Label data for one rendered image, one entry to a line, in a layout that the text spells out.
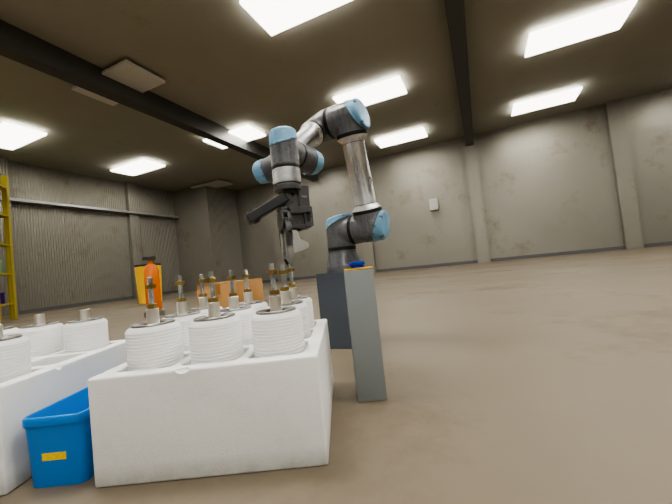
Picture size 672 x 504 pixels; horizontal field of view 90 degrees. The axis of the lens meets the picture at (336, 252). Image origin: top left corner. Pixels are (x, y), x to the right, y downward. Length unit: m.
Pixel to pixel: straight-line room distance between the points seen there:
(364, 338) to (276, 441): 0.31
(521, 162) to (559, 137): 0.95
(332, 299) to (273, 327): 0.74
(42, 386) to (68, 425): 0.14
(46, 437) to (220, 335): 0.34
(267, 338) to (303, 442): 0.18
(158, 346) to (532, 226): 9.30
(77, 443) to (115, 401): 0.11
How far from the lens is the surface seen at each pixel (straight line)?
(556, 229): 9.69
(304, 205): 0.90
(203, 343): 0.65
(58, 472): 0.84
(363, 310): 0.81
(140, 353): 0.71
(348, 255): 1.34
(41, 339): 1.15
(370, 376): 0.84
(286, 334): 0.62
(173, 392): 0.66
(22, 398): 0.87
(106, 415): 0.73
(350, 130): 1.30
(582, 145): 10.08
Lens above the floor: 0.33
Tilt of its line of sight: 2 degrees up
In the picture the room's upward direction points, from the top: 6 degrees counter-clockwise
